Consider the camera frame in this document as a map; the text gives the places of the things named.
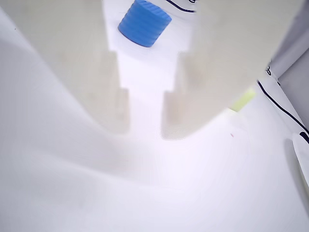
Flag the black cable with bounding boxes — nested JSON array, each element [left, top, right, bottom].
[[256, 79, 309, 144]]

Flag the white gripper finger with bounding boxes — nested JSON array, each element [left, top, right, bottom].
[[0, 0, 131, 134], [161, 0, 303, 140]]

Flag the blue ribbed cylinder block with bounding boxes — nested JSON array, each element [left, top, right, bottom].
[[117, 0, 172, 48]]

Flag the thin cable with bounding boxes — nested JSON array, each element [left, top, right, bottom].
[[166, 0, 197, 13]]

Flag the pale yellow rectangular block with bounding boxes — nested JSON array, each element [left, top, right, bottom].
[[229, 87, 256, 113]]

